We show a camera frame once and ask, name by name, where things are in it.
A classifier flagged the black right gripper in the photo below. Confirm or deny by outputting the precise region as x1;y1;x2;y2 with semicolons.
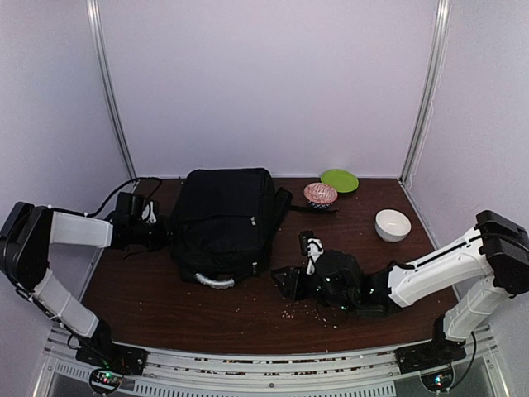
271;266;356;313

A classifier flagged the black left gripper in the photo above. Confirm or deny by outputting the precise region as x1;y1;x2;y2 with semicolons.
129;213;181;251

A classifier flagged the black student backpack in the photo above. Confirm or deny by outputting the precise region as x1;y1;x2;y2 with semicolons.
169;168;316;289

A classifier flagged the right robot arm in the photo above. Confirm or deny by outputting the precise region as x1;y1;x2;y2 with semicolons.
271;210;528;366

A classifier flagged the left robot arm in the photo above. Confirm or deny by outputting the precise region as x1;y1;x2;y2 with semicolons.
1;193;169;367

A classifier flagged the red patterned bowl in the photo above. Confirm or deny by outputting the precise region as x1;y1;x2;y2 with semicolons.
303;182;338;209

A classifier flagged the green plate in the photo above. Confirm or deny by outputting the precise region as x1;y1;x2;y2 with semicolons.
320;169;360;194

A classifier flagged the white bowl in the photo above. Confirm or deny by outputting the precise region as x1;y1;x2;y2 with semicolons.
375;208;412;242

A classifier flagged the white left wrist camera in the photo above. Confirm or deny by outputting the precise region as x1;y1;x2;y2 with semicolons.
141;200;160;225

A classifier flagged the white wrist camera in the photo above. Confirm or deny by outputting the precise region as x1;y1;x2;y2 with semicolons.
141;200;160;225
299;231;324;275

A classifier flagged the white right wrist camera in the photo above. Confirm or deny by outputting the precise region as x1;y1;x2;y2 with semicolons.
299;231;324;275

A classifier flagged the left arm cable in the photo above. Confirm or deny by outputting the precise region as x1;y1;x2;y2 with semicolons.
86;176;164;218

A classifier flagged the left aluminium frame post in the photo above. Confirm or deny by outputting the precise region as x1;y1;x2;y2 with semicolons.
86;0;137;179

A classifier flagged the aluminium frame post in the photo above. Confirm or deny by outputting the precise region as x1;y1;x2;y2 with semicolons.
400;0;451;187
86;0;137;179

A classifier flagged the right aluminium frame post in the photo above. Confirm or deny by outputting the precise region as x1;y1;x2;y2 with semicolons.
400;0;451;187

